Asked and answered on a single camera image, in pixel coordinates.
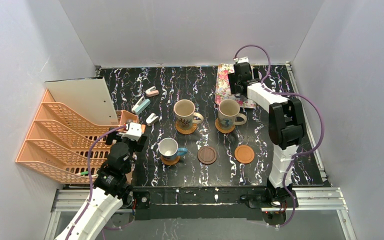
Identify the floral tray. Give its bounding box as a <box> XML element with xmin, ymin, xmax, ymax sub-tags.
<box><xmin>214</xmin><ymin>63</ymin><xmax>256</xmax><ymax>109</ymax></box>

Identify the tall beige mug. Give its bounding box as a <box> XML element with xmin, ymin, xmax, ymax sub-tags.
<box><xmin>217</xmin><ymin>99</ymin><xmax>248</xmax><ymax>129</ymax></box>

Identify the blue mug white inside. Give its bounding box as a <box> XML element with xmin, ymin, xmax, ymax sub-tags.
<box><xmin>158</xmin><ymin>137</ymin><xmax>188</xmax><ymax>162</ymax></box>

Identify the light wooden coaster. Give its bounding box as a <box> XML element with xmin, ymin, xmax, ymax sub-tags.
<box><xmin>160</xmin><ymin>156</ymin><xmax>181</xmax><ymax>166</ymax></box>
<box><xmin>234</xmin><ymin>145</ymin><xmax>255</xmax><ymax>164</ymax></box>

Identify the woven rattan coaster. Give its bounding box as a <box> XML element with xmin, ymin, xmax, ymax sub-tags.
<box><xmin>175</xmin><ymin>120</ymin><xmax>198</xmax><ymax>135</ymax></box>
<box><xmin>215</xmin><ymin>118</ymin><xmax>236</xmax><ymax>134</ymax></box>

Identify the dark walnut wooden coaster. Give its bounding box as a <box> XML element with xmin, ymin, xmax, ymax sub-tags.
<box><xmin>197</xmin><ymin>146</ymin><xmax>217</xmax><ymax>165</ymax></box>

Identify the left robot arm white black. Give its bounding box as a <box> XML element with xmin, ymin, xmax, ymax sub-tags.
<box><xmin>56</xmin><ymin>122</ymin><xmax>148</xmax><ymax>240</ymax></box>

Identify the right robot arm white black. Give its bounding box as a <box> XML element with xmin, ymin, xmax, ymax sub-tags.
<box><xmin>227</xmin><ymin>62</ymin><xmax>307</xmax><ymax>203</ymax></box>

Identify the blue white stapler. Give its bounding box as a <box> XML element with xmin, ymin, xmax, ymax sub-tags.
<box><xmin>131</xmin><ymin>96</ymin><xmax>151</xmax><ymax>115</ymax></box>

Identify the pink mini stapler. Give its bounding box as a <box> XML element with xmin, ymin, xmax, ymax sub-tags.
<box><xmin>145</xmin><ymin>86</ymin><xmax>160</xmax><ymax>97</ymax></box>

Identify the orange mesh file rack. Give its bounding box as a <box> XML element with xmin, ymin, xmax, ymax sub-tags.
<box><xmin>15</xmin><ymin>90</ymin><xmax>110</xmax><ymax>184</ymax></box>

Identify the white folder board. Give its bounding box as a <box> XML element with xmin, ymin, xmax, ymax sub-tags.
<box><xmin>45</xmin><ymin>77</ymin><xmax>119</xmax><ymax>126</ymax></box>

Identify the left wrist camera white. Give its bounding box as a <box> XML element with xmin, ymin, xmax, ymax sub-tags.
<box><xmin>122</xmin><ymin>122</ymin><xmax>143</xmax><ymax>141</ymax></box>

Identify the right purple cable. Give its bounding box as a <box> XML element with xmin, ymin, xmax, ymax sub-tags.
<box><xmin>234</xmin><ymin>44</ymin><xmax>326</xmax><ymax>229</ymax></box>

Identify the purple cable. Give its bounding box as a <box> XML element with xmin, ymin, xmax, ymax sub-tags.
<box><xmin>234</xmin><ymin>44</ymin><xmax>326</xmax><ymax>229</ymax></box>
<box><xmin>64</xmin><ymin>125</ymin><xmax>127</xmax><ymax>240</ymax></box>

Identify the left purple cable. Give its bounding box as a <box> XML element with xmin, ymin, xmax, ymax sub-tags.
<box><xmin>64</xmin><ymin>125</ymin><xmax>127</xmax><ymax>240</ymax></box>

